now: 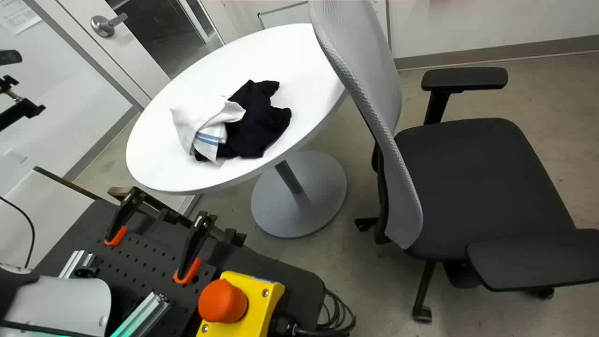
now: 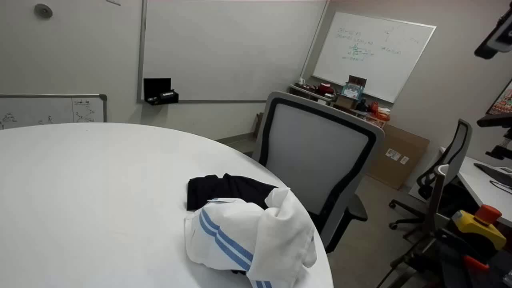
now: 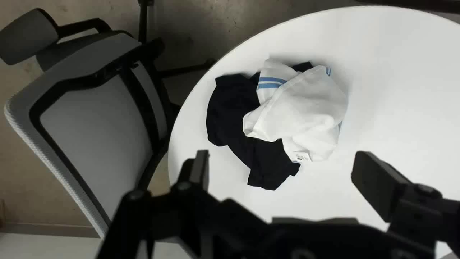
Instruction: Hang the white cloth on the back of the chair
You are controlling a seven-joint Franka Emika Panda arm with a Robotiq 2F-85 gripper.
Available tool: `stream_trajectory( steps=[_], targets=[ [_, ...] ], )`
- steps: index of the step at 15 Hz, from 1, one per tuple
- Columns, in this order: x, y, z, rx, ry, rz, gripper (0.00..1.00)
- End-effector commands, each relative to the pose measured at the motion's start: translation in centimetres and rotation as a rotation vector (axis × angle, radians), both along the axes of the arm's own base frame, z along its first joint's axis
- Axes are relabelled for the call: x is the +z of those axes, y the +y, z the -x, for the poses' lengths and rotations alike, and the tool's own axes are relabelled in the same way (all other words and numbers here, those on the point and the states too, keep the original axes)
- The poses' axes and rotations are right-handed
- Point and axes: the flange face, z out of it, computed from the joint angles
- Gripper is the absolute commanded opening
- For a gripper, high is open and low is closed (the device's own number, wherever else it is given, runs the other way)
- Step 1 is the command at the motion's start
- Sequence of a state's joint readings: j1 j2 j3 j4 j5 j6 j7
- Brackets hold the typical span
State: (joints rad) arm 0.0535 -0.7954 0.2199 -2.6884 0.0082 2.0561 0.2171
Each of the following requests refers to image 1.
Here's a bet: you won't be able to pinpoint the white cloth with blue stripes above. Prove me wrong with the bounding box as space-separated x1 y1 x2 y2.
170 102 245 166

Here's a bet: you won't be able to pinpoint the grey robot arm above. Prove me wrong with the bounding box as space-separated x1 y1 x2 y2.
0 269 112 337

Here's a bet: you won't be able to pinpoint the black cloth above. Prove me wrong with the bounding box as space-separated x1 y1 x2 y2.
217 81 292 160

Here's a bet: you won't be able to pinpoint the grey mesh office chair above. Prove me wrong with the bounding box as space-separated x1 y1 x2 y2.
308 0 599 323

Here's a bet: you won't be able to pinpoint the yellow emergency stop box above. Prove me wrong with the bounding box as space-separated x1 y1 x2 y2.
196 272 286 337

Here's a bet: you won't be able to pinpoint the right black orange clamp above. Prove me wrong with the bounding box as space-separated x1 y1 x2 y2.
172 212 215 287

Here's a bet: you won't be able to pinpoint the black orange clamp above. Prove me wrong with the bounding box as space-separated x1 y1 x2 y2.
103 192 144 248
172 212 215 287

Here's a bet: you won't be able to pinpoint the left black orange clamp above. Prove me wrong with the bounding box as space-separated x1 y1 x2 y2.
103 192 144 248

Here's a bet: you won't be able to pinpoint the black perforated mounting board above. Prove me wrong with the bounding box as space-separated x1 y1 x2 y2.
35 201 325 337

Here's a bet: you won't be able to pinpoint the short aluminium extrusion piece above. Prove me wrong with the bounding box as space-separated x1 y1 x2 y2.
58 252 97 280

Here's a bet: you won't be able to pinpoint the round white pedestal table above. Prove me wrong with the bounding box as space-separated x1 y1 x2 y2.
125 23 346 239

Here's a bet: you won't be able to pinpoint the black cable bundle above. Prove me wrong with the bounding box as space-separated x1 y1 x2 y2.
273 291 357 337

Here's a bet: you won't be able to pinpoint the aluminium extrusion rail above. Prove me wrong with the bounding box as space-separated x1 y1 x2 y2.
110 293 170 337

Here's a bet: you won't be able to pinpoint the silver door handle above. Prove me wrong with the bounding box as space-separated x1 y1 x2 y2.
89 14 129 38

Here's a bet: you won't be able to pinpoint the thin black cable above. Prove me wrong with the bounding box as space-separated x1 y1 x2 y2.
0 196 37 272

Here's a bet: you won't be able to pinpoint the black camera tripod mount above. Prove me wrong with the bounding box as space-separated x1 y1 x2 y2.
0 49 44 132

